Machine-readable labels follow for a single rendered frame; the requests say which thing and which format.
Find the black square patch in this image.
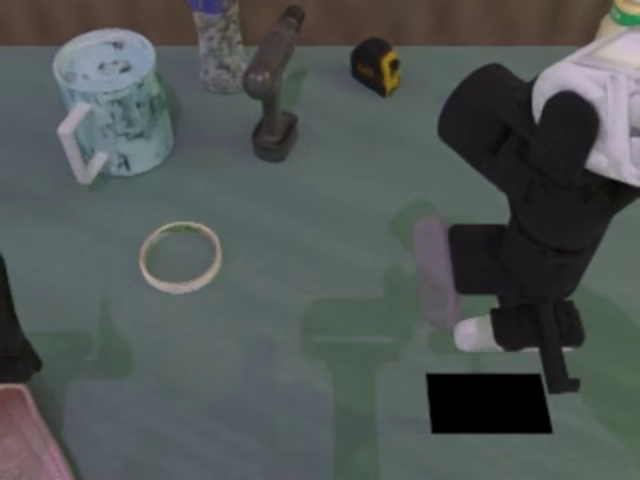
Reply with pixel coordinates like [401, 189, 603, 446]
[425, 372, 554, 435]

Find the speckled bottle with blue cap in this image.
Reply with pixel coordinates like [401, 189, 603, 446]
[187, 0, 249, 95]

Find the dark grey power drill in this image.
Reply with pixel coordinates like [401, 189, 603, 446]
[242, 4, 307, 163]

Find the white block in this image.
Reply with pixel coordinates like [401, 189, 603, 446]
[453, 314, 576, 353]

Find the cream bottle green band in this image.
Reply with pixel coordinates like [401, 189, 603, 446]
[597, 0, 640, 47]

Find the black yellow tape measure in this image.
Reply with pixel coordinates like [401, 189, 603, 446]
[349, 36, 403, 98]

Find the white tape roll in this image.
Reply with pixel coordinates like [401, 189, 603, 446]
[138, 220, 223, 295]

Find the pink basket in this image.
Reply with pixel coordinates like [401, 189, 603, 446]
[0, 383, 77, 480]

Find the light blue mug white handle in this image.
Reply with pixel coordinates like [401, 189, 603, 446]
[52, 27, 176, 187]

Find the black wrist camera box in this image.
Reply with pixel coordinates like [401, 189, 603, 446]
[448, 224, 512, 296]

